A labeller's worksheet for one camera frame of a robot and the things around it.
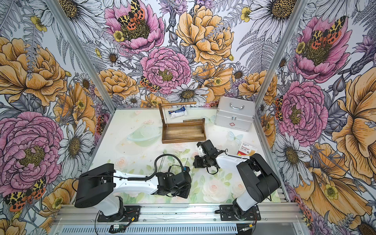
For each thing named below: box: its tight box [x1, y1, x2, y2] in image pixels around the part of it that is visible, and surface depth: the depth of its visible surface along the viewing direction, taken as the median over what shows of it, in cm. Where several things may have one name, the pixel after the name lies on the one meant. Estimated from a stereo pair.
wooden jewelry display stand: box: [158, 101, 207, 144], surface depth 108 cm
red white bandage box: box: [236, 141, 258, 157], surface depth 96 cm
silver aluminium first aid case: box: [214, 95, 256, 132], surface depth 104 cm
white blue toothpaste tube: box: [168, 105, 188, 118], surface depth 118 cm
